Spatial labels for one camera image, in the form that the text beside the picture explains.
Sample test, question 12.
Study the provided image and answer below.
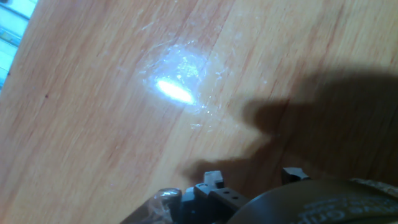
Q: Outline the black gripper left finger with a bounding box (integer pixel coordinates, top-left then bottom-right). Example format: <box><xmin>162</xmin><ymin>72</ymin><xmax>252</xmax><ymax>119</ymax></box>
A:
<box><xmin>182</xmin><ymin>170</ymin><xmax>249</xmax><ymax>224</ymax></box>

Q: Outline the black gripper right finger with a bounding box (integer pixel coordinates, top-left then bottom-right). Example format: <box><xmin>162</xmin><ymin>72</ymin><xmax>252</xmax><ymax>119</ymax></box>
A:
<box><xmin>281</xmin><ymin>167</ymin><xmax>312</xmax><ymax>185</ymax></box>

